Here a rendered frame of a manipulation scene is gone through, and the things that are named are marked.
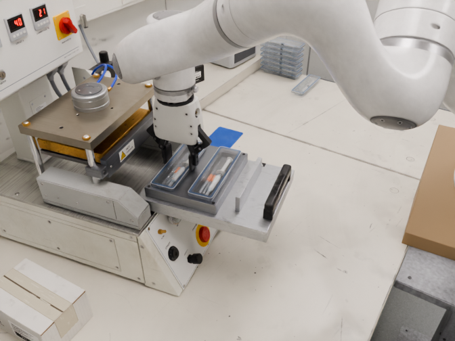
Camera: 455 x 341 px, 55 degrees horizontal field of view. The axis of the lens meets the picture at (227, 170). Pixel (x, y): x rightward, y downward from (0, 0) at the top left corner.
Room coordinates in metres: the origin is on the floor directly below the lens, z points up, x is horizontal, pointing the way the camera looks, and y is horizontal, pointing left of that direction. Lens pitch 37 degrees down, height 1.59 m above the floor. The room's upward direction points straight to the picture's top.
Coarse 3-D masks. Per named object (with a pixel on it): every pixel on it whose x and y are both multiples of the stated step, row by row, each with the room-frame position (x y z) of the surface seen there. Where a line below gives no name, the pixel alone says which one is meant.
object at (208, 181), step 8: (216, 152) 0.84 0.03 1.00; (224, 152) 0.84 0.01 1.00; (232, 152) 0.84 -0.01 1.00; (216, 160) 0.81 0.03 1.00; (224, 160) 0.81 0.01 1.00; (232, 160) 0.81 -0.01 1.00; (208, 168) 0.77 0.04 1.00; (216, 168) 0.77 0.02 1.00; (224, 168) 0.77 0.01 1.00; (200, 176) 0.75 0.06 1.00; (208, 176) 0.75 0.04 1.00; (216, 176) 0.75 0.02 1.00; (224, 176) 0.75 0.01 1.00; (200, 184) 0.72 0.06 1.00; (208, 184) 0.72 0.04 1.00; (216, 184) 0.72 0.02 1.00; (192, 192) 0.69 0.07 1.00; (200, 192) 0.69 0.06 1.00; (208, 192) 0.69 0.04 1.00
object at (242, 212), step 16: (256, 160) 0.80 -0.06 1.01; (240, 176) 0.79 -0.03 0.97; (256, 176) 0.77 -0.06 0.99; (272, 176) 0.79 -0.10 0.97; (144, 192) 0.73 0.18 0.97; (240, 192) 0.69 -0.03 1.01; (256, 192) 0.73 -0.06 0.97; (160, 208) 0.70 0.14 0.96; (176, 208) 0.68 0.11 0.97; (224, 208) 0.68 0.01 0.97; (240, 208) 0.68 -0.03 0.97; (256, 208) 0.68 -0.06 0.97; (208, 224) 0.66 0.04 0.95; (224, 224) 0.64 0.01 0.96; (240, 224) 0.63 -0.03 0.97; (256, 224) 0.63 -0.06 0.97; (272, 224) 0.65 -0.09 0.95
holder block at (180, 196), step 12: (204, 156) 0.83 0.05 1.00; (240, 156) 0.83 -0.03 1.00; (240, 168) 0.80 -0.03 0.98; (192, 180) 0.75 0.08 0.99; (228, 180) 0.75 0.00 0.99; (156, 192) 0.71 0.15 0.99; (168, 192) 0.70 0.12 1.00; (180, 192) 0.70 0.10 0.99; (228, 192) 0.73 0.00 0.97; (180, 204) 0.69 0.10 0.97; (192, 204) 0.68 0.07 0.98; (204, 204) 0.67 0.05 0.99; (216, 204) 0.67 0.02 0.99
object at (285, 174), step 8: (288, 168) 0.77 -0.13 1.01; (280, 176) 0.74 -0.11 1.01; (288, 176) 0.76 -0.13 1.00; (280, 184) 0.71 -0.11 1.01; (272, 192) 0.69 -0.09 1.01; (280, 192) 0.70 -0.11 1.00; (272, 200) 0.66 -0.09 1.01; (264, 208) 0.65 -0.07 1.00; (272, 208) 0.65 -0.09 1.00; (264, 216) 0.65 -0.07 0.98; (272, 216) 0.65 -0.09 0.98
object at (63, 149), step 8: (136, 112) 0.93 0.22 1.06; (144, 112) 0.93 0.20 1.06; (128, 120) 0.89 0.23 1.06; (136, 120) 0.89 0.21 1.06; (120, 128) 0.86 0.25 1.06; (128, 128) 0.86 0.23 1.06; (112, 136) 0.82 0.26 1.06; (120, 136) 0.82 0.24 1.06; (40, 144) 0.81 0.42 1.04; (48, 144) 0.80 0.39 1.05; (56, 144) 0.79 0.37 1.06; (64, 144) 0.79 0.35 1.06; (104, 144) 0.79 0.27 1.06; (112, 144) 0.79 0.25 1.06; (48, 152) 0.80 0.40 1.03; (56, 152) 0.80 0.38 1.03; (64, 152) 0.79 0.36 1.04; (72, 152) 0.78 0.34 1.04; (80, 152) 0.77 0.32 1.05; (96, 152) 0.76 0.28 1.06; (104, 152) 0.76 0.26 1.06; (72, 160) 0.78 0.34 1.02; (80, 160) 0.77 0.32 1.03; (96, 160) 0.76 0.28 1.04
